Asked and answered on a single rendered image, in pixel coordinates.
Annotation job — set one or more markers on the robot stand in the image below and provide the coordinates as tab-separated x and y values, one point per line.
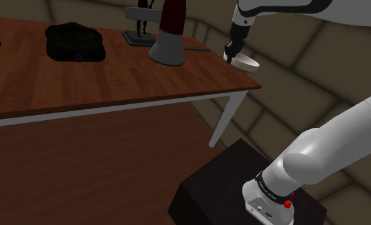
216	193

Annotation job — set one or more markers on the black figure on grey base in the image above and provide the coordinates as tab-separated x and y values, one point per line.
140	39

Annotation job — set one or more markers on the black bag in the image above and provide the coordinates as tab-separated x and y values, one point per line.
74	42

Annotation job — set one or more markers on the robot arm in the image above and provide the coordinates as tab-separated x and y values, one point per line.
329	140

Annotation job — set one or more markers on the wooden table with white frame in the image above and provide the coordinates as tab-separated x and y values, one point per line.
110	81

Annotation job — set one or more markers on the white bowl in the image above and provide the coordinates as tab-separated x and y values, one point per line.
246	63

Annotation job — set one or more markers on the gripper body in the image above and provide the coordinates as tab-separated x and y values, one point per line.
238	32

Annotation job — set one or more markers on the pale grey angular block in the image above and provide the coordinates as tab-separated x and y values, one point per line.
142	15

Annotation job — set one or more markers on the grey flat stick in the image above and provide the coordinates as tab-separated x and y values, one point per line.
198	49

